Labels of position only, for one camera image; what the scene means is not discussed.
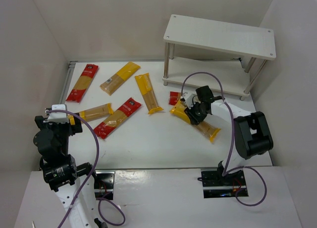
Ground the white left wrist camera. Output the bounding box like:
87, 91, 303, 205
45, 104, 69, 124

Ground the aluminium table edge rail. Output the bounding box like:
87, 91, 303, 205
58, 61, 77, 104

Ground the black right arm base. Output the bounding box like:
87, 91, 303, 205
197, 169, 248, 198

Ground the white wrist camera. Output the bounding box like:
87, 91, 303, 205
180, 92, 197, 109
45, 104, 69, 124

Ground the white two-tier shelf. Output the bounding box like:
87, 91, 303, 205
162, 14, 276, 100

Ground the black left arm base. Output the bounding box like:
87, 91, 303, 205
94, 170, 115, 200

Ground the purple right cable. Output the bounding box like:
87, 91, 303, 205
180, 72, 267, 206

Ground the purple cable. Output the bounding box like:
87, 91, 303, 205
180, 72, 267, 206
47, 110, 126, 228

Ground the yellow Pastatime bag left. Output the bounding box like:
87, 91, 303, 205
76, 103, 114, 122

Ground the red spaghetti bag near shelf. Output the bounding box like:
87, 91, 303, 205
168, 91, 182, 106

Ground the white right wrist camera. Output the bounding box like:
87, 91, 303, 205
180, 92, 197, 109

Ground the red spaghetti bag far left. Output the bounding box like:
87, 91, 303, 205
66, 64, 99, 103

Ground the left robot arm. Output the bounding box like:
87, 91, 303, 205
33, 109, 106, 228

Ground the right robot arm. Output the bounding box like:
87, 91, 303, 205
180, 86, 273, 177

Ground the yellow spaghetti bag centre upright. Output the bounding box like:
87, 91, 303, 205
135, 73, 163, 115

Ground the yellow Pastatime bag front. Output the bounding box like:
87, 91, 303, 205
170, 100, 221, 143

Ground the red spaghetti bag centre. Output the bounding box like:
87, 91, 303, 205
94, 98, 142, 139

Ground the yellow spaghetti bag with barcode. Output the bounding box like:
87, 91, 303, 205
100, 62, 141, 95

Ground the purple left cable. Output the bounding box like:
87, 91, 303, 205
47, 110, 126, 228

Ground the yellow pastatime bag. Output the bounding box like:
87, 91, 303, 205
76, 103, 114, 122
170, 100, 221, 143

